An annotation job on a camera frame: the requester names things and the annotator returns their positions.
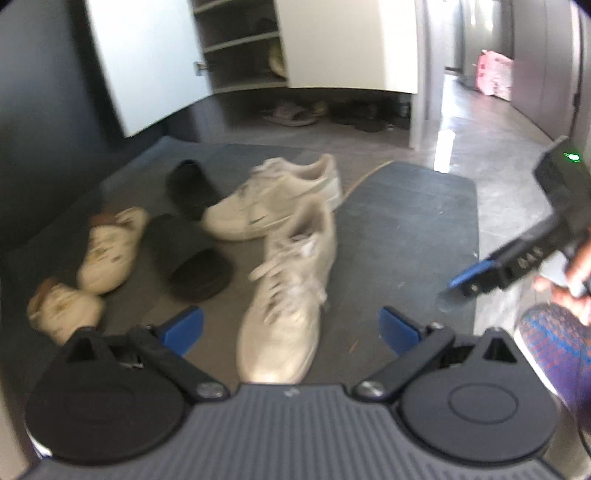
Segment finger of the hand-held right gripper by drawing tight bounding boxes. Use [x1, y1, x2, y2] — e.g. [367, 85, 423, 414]
[450, 260, 503, 296]

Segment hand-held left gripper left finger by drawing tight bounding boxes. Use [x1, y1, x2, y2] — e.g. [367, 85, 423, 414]
[58, 305, 230, 402]

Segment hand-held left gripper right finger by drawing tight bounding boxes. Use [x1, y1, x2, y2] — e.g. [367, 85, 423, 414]
[353, 306, 522, 401]

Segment black slide sandal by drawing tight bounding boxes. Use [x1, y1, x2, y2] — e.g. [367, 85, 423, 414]
[144, 213, 235, 302]
[165, 159, 223, 221]

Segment white leather sneaker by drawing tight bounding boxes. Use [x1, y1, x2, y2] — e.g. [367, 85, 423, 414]
[235, 196, 339, 385]
[201, 154, 343, 241]

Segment cream clog with brown strap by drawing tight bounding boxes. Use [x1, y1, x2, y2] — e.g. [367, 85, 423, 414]
[26, 277, 105, 345]
[76, 207, 149, 295]

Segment shoe cabinet with grey shelves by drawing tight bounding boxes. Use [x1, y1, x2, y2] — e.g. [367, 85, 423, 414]
[85, 0, 422, 148]

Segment dark shoes under cabinet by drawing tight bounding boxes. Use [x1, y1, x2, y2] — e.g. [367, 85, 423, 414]
[329, 102, 386, 134]

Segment person's right hand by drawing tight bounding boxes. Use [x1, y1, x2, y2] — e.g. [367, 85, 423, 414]
[533, 233, 591, 317]

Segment purple knit shoe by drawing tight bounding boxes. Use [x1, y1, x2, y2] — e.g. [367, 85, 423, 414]
[514, 302, 591, 418]

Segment pink plastic bag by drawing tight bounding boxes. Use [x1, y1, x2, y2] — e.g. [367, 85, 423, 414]
[475, 50, 514, 101]

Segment dark ribbed floor mat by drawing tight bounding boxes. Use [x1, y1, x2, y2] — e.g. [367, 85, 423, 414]
[0, 136, 393, 384]

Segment beige sandals under cabinet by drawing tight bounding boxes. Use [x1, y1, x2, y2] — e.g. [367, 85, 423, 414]
[262, 102, 318, 128]

